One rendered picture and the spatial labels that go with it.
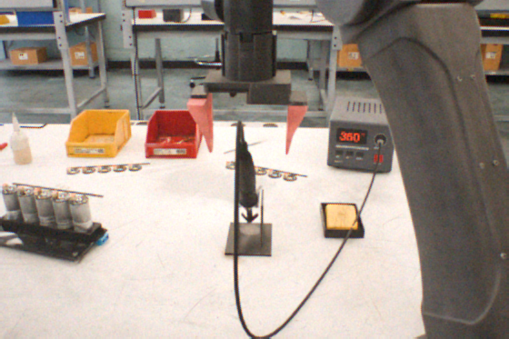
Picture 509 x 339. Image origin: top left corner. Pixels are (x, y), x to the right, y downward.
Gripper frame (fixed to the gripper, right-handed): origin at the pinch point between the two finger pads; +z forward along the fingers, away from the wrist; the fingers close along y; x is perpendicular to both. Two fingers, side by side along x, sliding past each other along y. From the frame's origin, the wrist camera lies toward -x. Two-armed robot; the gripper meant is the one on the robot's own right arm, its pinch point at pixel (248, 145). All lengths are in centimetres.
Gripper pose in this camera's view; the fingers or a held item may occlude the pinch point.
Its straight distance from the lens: 57.8
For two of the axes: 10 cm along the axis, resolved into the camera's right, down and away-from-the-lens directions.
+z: 0.0, 9.2, 3.9
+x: -0.6, 3.9, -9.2
